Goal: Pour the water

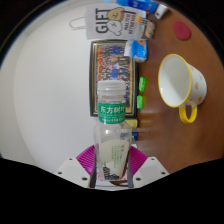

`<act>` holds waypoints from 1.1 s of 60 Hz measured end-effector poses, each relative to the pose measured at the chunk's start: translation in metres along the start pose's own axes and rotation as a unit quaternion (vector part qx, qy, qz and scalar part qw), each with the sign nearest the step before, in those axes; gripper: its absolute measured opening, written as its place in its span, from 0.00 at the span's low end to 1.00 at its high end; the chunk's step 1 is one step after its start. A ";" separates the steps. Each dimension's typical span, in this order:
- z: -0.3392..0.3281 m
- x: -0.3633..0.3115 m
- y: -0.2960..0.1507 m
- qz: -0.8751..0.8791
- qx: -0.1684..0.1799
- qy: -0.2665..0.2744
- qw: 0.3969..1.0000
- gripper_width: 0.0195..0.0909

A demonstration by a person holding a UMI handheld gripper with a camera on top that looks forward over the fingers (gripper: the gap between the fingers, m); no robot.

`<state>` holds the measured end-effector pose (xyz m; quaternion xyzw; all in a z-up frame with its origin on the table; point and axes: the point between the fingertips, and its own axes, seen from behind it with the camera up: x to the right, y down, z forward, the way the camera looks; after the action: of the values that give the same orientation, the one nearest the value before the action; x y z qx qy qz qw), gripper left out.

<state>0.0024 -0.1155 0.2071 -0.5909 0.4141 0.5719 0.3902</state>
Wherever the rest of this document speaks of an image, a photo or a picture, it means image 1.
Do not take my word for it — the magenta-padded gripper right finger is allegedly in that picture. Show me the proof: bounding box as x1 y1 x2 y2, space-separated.
126 145 170 189

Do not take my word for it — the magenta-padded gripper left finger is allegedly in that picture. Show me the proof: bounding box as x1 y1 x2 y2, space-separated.
54 144 98 189

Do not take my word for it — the clear green-labelled drink bottle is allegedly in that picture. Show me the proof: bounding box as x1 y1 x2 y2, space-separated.
93 79 133 183

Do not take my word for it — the dark bottle with yellow label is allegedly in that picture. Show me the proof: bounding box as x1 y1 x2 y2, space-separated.
124 118 139 130

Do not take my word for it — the framed group photo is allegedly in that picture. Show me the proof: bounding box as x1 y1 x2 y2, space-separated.
88 39 139 118

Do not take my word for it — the small patterned snack pack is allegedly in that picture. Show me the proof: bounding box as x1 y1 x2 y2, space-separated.
143 20 157 40

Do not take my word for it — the flat round red coaster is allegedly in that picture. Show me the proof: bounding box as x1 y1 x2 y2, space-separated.
172 20 192 41

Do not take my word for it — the colourful puzzle cube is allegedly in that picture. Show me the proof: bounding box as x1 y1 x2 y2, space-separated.
137 16 150 28

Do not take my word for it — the white paper gift bag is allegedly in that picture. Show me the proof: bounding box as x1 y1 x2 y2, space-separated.
68 3 148 41

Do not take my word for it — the white remote control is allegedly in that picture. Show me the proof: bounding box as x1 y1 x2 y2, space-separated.
154 3 169 20

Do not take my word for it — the blue detergent jug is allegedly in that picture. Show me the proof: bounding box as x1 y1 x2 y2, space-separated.
116 0 159 14

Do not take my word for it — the white mug with yellow handle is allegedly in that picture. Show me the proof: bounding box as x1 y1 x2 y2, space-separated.
157 53 208 125

